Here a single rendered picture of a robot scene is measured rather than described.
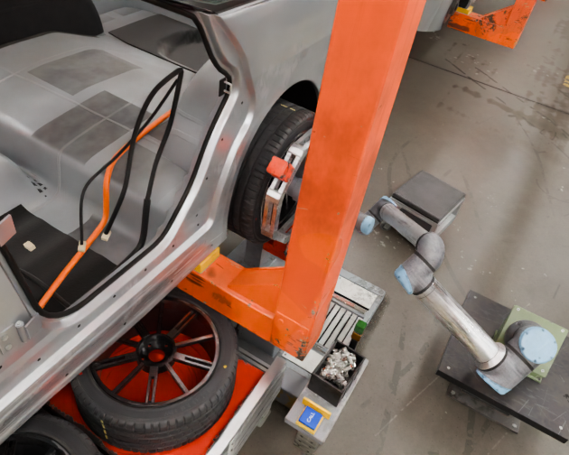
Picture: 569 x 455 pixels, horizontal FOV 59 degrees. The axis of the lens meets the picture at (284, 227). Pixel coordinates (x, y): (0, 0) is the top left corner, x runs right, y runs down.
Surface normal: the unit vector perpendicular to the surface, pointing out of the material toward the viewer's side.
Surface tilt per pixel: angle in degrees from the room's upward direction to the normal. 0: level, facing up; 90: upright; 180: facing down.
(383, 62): 90
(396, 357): 0
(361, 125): 90
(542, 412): 0
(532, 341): 40
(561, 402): 0
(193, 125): 53
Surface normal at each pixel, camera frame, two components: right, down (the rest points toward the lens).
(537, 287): 0.14, -0.72
